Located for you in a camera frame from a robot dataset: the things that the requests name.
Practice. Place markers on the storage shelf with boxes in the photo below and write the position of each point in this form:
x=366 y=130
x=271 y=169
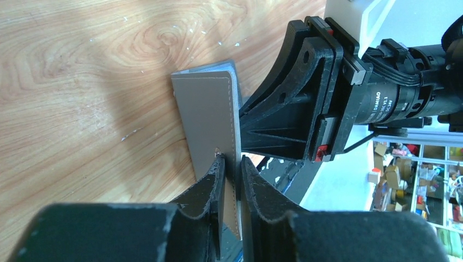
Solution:
x=426 y=180

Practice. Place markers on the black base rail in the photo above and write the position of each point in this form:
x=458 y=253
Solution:
x=290 y=178

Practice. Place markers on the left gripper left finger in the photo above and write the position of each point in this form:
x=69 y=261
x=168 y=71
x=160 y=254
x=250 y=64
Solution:
x=188 y=228

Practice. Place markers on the grey card holder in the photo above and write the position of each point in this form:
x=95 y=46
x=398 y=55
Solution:
x=208 y=98

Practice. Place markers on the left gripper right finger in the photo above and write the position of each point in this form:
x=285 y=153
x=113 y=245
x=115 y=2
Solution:
x=274 y=228

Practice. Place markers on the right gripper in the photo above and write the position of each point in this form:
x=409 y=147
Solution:
x=320 y=86

